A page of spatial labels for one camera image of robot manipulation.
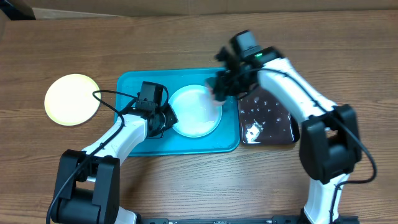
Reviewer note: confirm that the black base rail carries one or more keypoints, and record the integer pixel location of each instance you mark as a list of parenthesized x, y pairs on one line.
[(278, 219)]

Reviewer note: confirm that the dark object top-left corner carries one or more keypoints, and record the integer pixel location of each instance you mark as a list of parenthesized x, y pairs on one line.
[(17, 10)]

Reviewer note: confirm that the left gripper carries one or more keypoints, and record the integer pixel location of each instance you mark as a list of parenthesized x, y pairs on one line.
[(172, 119)]

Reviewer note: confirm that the green scrubbing sponge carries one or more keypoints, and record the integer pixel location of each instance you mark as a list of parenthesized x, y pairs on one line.
[(215, 90)]

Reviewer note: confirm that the cardboard panel at back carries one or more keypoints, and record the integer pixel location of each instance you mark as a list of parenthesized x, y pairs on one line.
[(202, 7)]

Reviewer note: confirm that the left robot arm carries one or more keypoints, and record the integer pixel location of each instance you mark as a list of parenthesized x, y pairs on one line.
[(88, 181)]

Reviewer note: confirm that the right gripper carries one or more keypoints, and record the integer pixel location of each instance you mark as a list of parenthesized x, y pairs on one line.
[(226, 89)]

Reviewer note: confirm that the teal plastic tray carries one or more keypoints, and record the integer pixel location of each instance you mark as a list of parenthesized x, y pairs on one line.
[(224, 138)]

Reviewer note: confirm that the light blue plate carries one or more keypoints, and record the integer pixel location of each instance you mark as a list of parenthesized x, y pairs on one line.
[(197, 115)]

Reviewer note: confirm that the yellow-green plate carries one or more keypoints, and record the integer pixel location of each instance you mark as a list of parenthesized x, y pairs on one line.
[(72, 100)]

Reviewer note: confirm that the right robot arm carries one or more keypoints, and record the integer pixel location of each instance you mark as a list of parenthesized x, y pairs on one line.
[(329, 147)]

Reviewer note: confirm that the black water tray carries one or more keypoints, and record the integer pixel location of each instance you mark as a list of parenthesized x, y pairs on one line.
[(264, 121)]

